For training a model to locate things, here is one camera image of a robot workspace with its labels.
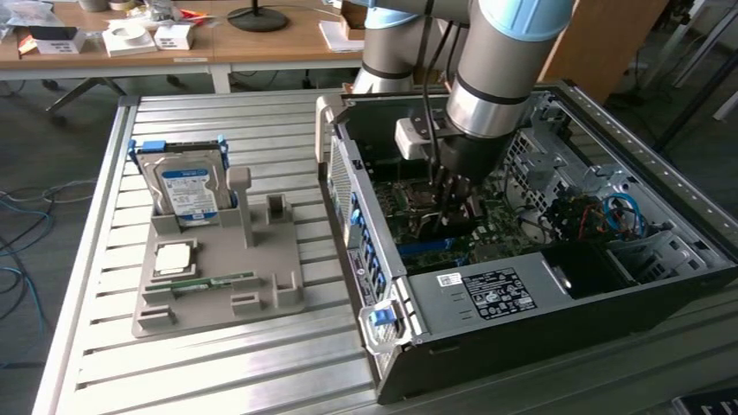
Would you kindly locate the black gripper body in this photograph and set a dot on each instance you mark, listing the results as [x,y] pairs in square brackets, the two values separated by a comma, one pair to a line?
[475,157]

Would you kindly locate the graphics card with black shroud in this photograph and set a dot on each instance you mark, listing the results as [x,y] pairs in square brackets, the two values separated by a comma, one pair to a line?
[426,229]

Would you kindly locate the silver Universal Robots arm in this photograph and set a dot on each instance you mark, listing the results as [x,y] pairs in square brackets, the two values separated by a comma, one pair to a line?
[495,65]

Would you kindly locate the CPU socket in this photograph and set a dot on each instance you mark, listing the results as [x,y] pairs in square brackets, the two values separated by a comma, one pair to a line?
[415,194]

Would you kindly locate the green motherboard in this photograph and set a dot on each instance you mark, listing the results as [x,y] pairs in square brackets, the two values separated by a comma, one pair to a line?
[507,225]

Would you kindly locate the blue expansion slot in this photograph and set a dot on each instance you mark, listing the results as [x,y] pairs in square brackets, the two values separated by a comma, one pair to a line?
[423,248]

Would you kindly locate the grey power supply unit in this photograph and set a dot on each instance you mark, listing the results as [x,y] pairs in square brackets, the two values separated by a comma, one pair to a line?
[443,302]

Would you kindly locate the black plastic fan shroud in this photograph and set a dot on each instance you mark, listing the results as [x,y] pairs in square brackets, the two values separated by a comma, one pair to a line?
[587,268]

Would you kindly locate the blue case latch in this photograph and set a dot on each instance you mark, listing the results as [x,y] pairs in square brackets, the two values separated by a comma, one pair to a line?
[382,317]

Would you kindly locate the grey metal disk bay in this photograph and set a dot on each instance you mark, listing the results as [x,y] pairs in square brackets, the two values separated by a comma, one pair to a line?
[656,255]

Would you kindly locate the wooden cabinet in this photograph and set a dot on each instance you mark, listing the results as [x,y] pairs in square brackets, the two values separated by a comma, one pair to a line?
[611,43]

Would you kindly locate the white paper stack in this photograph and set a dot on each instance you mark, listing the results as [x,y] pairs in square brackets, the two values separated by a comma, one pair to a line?
[340,41]

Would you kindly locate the black open PC case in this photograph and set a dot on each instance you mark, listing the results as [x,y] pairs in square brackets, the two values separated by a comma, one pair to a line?
[519,359]

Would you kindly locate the grey parts rack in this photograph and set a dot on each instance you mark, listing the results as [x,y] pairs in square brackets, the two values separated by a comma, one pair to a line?
[224,276]

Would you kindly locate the green RAM stick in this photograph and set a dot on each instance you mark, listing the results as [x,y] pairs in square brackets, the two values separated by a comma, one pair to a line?
[196,284]

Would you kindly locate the silver CPU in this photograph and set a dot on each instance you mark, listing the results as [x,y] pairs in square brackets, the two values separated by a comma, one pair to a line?
[172,259]

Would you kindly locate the black round lamp base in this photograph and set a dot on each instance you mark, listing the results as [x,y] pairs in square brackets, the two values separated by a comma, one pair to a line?
[256,21]

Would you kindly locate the small white box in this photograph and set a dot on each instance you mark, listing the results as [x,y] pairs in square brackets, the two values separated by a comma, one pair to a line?
[172,38]

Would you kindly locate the wooden desk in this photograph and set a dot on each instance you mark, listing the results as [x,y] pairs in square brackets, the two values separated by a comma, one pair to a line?
[115,62]

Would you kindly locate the white box with tape roll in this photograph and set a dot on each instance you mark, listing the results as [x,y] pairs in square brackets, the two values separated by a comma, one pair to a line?
[129,41]

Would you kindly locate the white box with black inlay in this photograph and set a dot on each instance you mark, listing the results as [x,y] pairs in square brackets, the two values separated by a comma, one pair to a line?
[57,41]

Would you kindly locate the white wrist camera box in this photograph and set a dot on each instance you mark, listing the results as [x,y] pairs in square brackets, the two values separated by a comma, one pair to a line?
[408,140]

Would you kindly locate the hard disk with blue bracket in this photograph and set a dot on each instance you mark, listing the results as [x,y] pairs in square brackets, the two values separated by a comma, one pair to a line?
[184,190]

